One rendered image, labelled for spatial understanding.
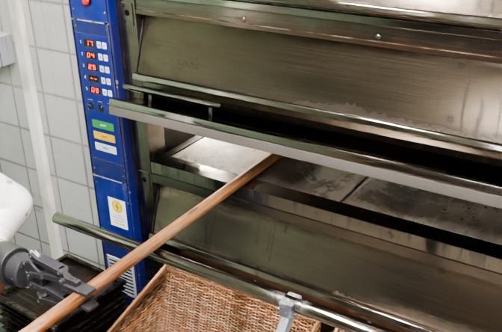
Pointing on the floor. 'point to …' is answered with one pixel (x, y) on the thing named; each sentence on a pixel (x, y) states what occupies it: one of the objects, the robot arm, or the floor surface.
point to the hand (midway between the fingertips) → (81, 294)
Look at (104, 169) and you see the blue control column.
